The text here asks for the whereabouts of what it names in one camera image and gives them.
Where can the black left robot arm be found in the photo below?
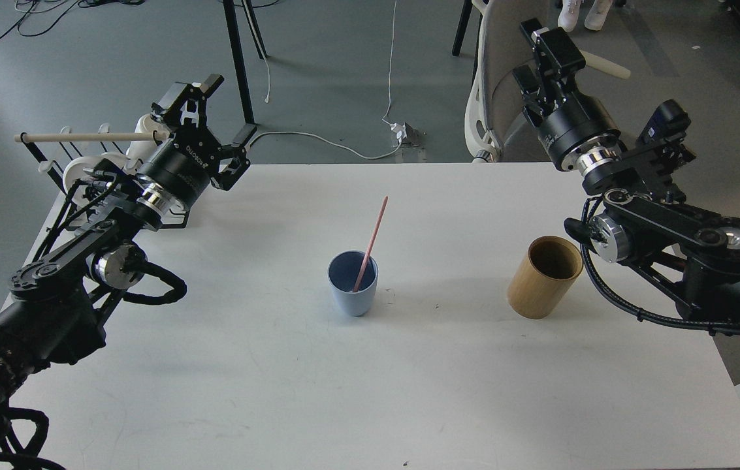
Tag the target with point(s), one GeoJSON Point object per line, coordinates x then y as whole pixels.
{"type": "Point", "coordinates": [89, 262]}

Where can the white cup on rack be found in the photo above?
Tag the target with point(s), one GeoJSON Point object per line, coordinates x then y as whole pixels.
{"type": "Point", "coordinates": [141, 150]}

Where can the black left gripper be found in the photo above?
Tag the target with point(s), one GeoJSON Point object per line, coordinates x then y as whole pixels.
{"type": "Point", "coordinates": [192, 158]}

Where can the black table leg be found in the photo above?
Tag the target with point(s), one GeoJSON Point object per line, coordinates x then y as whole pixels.
{"type": "Point", "coordinates": [238, 56]}

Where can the bamboo cylinder holder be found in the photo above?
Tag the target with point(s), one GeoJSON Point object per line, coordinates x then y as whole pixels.
{"type": "Point", "coordinates": [546, 273]}

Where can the wooden rack dowel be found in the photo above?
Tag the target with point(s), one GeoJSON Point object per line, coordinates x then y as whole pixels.
{"type": "Point", "coordinates": [27, 138]}

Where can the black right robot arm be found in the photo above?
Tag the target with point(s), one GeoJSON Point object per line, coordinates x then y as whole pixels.
{"type": "Point", "coordinates": [634, 215]}

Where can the black wire dish rack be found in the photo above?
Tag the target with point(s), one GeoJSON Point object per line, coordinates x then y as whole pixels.
{"type": "Point", "coordinates": [85, 177]}

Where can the blue plastic cup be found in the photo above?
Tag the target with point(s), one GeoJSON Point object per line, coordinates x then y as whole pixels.
{"type": "Point", "coordinates": [353, 281]}

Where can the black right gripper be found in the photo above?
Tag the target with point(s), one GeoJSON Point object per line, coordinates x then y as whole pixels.
{"type": "Point", "coordinates": [580, 118]}

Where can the white power adapter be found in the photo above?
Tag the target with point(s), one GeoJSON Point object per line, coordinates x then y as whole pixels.
{"type": "Point", "coordinates": [406, 135]}

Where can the grey office chair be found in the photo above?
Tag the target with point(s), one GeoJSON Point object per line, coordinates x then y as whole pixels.
{"type": "Point", "coordinates": [494, 128]}

